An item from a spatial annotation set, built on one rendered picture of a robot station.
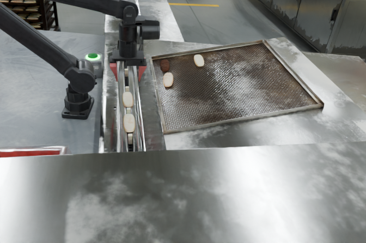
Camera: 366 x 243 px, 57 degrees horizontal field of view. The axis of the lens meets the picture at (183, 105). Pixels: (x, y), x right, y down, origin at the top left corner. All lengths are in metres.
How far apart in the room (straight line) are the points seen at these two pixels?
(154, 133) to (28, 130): 0.39
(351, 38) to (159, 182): 3.60
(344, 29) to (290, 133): 2.78
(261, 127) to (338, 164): 0.68
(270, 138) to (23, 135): 0.74
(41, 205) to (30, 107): 1.01
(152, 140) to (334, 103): 0.58
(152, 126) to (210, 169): 0.85
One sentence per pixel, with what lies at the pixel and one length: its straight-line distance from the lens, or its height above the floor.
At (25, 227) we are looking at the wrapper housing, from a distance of 0.27.
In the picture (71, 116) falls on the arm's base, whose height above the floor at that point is 0.83.
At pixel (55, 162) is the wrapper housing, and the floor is 1.30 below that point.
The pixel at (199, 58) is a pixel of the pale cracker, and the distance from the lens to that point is 1.37.
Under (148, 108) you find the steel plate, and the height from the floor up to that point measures 0.82.
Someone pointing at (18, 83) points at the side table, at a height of 0.82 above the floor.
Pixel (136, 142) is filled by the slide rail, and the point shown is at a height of 0.85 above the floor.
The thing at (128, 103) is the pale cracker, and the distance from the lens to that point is 1.18.
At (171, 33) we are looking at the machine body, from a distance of 1.90.
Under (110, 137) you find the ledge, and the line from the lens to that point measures 1.03.
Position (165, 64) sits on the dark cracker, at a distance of 1.34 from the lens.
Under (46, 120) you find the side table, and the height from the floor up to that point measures 0.82.
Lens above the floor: 1.51
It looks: 33 degrees down
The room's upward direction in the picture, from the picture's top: 6 degrees clockwise
